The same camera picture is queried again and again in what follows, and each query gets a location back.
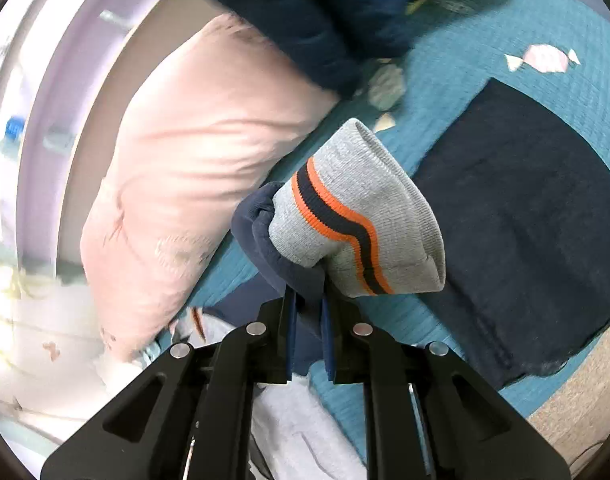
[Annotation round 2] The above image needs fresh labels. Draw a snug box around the pink pillow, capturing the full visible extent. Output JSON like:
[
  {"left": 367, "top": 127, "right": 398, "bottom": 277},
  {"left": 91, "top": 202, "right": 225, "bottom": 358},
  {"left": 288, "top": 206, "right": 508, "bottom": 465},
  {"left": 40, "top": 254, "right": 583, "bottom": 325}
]
[{"left": 80, "top": 12, "right": 342, "bottom": 364}]

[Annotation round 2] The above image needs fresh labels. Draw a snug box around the dark navy folded garment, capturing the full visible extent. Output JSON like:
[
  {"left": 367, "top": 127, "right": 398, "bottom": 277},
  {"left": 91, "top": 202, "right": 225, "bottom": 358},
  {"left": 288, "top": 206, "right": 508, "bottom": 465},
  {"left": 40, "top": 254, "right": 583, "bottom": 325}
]
[{"left": 412, "top": 77, "right": 610, "bottom": 392}]

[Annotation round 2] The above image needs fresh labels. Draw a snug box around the navy quilted jacket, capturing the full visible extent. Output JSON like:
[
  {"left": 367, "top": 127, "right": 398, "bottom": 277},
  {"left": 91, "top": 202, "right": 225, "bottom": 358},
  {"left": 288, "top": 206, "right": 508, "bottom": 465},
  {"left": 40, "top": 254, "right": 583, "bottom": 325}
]
[{"left": 157, "top": 0, "right": 468, "bottom": 97}]

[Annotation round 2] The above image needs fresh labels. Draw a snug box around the grey sweater with orange stripes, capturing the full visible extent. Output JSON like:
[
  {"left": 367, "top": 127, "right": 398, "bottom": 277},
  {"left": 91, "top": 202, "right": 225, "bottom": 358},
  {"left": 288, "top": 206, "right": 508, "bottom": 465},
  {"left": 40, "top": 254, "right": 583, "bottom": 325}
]
[{"left": 185, "top": 117, "right": 447, "bottom": 377}]

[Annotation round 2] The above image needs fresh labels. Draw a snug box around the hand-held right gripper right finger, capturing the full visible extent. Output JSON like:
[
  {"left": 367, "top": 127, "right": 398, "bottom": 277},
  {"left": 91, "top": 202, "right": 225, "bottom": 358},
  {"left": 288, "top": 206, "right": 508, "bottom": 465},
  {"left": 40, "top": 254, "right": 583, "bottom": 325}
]
[{"left": 321, "top": 294, "right": 572, "bottom": 480}]

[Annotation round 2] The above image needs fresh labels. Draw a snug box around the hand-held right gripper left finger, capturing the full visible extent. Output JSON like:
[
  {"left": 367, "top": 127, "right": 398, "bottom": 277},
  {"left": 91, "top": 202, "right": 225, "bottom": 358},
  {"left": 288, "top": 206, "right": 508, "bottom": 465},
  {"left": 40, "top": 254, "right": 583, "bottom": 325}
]
[{"left": 40, "top": 294, "right": 299, "bottom": 480}]

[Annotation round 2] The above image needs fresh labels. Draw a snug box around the lilac bed headboard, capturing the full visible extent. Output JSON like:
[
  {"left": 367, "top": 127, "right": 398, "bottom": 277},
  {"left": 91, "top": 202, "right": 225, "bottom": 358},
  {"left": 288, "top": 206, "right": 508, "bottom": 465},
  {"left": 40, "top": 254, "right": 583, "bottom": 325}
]
[{"left": 0, "top": 0, "right": 186, "bottom": 266}]

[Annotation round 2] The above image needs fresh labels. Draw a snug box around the blue capped bottle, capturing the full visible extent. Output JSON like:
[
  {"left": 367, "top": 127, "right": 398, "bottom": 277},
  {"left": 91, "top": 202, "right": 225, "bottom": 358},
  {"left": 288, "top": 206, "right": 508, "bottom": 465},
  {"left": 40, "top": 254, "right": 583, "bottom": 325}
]
[{"left": 3, "top": 115, "right": 28, "bottom": 143}]

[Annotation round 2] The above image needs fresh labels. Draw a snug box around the teal quilted blanket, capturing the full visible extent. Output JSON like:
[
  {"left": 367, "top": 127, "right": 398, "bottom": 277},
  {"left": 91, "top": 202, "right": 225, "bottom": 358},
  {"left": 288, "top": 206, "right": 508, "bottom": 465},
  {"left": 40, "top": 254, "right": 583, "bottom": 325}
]
[{"left": 185, "top": 0, "right": 610, "bottom": 421}]

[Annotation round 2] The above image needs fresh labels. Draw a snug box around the white towel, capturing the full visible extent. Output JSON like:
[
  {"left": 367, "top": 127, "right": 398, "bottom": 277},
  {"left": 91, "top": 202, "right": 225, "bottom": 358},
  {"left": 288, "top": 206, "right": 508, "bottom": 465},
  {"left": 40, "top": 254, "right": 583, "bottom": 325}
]
[{"left": 172, "top": 310, "right": 368, "bottom": 480}]

